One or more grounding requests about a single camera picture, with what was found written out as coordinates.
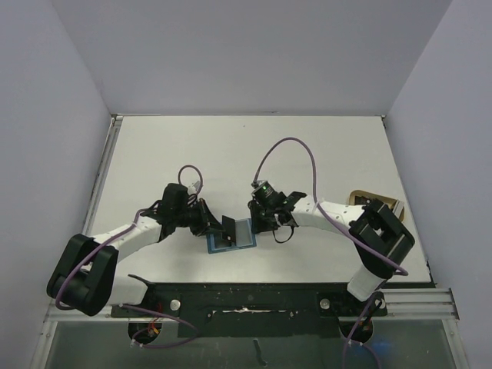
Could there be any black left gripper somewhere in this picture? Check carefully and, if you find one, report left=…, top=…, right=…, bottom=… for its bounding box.
left=175, top=198, right=225, bottom=237

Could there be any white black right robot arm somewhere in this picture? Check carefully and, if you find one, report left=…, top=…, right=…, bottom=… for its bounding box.
left=248, top=181, right=415, bottom=314

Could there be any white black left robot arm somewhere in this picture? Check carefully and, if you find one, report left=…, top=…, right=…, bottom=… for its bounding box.
left=47, top=183, right=236, bottom=316

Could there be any beige oval card tray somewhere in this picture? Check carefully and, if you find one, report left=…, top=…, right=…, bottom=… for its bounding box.
left=347, top=189, right=405, bottom=222

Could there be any stack of credit cards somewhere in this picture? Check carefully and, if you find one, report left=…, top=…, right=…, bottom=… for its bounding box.
left=391, top=200, right=404, bottom=221

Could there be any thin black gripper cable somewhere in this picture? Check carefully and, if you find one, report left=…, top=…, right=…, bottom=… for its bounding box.
left=271, top=222, right=297, bottom=244

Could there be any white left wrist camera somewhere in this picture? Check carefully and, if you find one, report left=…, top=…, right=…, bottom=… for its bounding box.
left=188, top=181, right=202, bottom=194

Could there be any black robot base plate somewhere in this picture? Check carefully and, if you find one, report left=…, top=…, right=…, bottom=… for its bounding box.
left=111, top=283, right=387, bottom=338

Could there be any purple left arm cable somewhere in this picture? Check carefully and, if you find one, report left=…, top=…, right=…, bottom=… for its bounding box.
left=56, top=165, right=199, bottom=350

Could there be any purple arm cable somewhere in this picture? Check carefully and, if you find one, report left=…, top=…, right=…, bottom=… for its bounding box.
left=56, top=165, right=199, bottom=350
left=251, top=137, right=409, bottom=369

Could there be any aluminium left side rail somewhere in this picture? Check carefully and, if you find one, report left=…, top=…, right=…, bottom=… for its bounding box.
left=81, top=115, right=124, bottom=234

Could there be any aluminium rail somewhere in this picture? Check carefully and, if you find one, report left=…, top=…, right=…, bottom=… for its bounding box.
left=32, top=285, right=468, bottom=368
left=81, top=115, right=124, bottom=234

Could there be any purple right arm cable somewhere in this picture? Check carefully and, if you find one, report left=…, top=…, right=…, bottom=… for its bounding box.
left=251, top=137, right=409, bottom=369

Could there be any aluminium front rail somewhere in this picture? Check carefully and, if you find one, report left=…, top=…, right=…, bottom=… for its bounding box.
left=32, top=285, right=468, bottom=368

